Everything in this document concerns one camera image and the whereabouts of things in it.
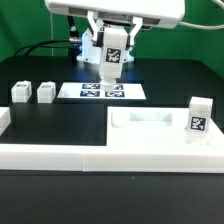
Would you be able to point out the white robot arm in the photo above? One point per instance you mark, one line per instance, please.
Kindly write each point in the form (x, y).
(91, 53)

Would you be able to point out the white base tag plate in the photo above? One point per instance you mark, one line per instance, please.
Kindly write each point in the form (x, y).
(75, 90)

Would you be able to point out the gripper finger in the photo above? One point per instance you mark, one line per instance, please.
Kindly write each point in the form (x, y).
(96, 28)
(136, 25)

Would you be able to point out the white U-shaped obstacle fence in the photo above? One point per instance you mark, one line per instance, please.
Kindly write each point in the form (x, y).
(191, 157)

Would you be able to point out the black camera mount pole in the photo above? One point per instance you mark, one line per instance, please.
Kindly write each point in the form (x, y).
(74, 49)

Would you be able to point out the white square table top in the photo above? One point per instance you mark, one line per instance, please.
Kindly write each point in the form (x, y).
(147, 126)

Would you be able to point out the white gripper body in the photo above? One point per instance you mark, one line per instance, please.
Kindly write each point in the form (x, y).
(154, 13)

